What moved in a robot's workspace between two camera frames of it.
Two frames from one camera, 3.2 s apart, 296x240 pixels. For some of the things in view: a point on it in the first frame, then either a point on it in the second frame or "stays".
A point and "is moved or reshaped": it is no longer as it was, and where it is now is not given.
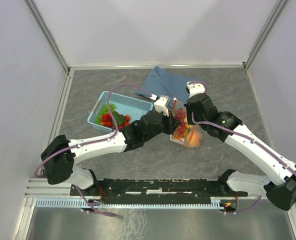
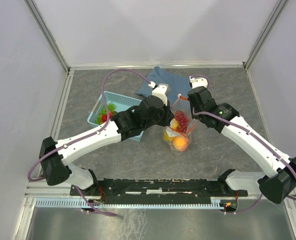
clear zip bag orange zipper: (190, 135) is moved or reshaped
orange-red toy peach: (195, 141) → (180, 143)
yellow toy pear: (187, 126) is moved or reshaped
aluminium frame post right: (265, 32) stays
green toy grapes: (104, 110) stays
